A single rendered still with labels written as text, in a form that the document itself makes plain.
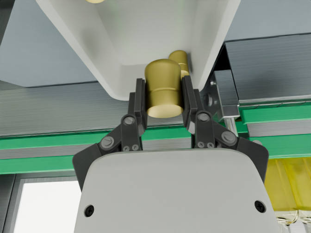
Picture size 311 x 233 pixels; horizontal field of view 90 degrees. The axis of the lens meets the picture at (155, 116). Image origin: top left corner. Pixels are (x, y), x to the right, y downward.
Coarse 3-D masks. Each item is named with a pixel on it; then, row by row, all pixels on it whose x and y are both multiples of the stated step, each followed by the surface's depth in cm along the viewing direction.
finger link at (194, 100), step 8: (184, 80) 14; (184, 88) 13; (192, 88) 13; (184, 96) 13; (192, 96) 12; (184, 104) 13; (192, 104) 12; (200, 104) 13; (184, 112) 14; (192, 112) 12; (184, 120) 14; (192, 120) 12; (192, 128) 12; (216, 128) 11; (224, 128) 11; (216, 136) 11; (224, 136) 11; (232, 136) 11; (224, 144) 11; (232, 144) 11
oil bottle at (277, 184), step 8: (272, 160) 34; (280, 160) 34; (272, 168) 33; (280, 168) 33; (272, 176) 33; (280, 176) 33; (264, 184) 33; (272, 184) 32; (280, 184) 32; (288, 184) 32; (272, 192) 32; (280, 192) 32; (288, 192) 32; (272, 200) 31; (280, 200) 31; (288, 200) 31; (280, 208) 31; (288, 208) 31; (296, 208) 31; (280, 216) 31; (288, 216) 30; (296, 216) 30; (280, 224) 31; (288, 224) 31
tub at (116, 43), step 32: (64, 0) 15; (128, 0) 20; (160, 0) 20; (192, 0) 20; (224, 0) 14; (64, 32) 16; (96, 32) 21; (128, 32) 24; (160, 32) 25; (192, 32) 25; (224, 32) 17; (96, 64) 21; (128, 64) 32; (192, 64) 29; (128, 96) 30
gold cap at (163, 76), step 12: (156, 60) 14; (168, 60) 14; (144, 72) 15; (156, 72) 13; (168, 72) 13; (180, 72) 15; (156, 84) 13; (168, 84) 13; (180, 84) 14; (156, 96) 13; (168, 96) 12; (180, 96) 13; (156, 108) 13; (168, 108) 13; (180, 108) 13
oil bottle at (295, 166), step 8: (288, 160) 33; (296, 160) 33; (304, 160) 33; (288, 168) 33; (296, 168) 33; (304, 168) 32; (288, 176) 33; (296, 176) 32; (304, 176) 32; (296, 184) 32; (304, 184) 32; (296, 192) 32; (304, 192) 31; (296, 200) 32; (304, 200) 31; (304, 208) 30; (304, 216) 30
